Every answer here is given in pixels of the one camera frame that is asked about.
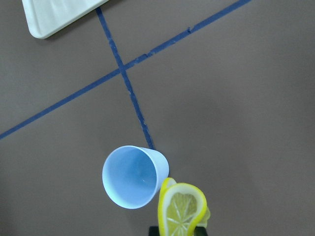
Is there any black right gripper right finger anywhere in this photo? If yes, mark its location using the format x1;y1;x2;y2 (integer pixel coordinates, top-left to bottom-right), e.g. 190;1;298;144
193;227;207;236

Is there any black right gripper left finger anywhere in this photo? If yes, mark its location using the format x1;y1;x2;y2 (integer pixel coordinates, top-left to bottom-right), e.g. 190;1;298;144
148;226;159;236

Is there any lemon slice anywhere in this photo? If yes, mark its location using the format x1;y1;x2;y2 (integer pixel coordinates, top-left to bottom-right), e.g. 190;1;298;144
157;177;211;236

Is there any light blue cup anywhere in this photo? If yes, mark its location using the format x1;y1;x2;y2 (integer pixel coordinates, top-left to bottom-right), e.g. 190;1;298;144
102;146;169;209

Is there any cream bear tray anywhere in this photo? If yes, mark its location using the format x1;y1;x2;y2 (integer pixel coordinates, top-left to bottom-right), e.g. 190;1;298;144
22;0;107;39

